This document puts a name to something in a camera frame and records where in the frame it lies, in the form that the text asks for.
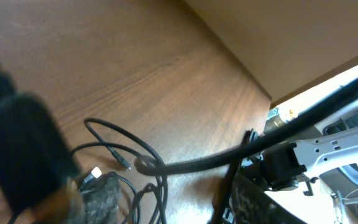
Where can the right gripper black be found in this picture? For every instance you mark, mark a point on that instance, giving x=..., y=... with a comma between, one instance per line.
x=34, y=158

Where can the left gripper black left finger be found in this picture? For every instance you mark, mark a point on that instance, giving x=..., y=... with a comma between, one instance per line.
x=101, y=198

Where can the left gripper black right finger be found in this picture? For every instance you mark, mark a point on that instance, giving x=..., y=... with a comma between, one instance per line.
x=252, y=206

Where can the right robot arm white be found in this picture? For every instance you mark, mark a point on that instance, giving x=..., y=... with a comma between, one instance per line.
x=272, y=162

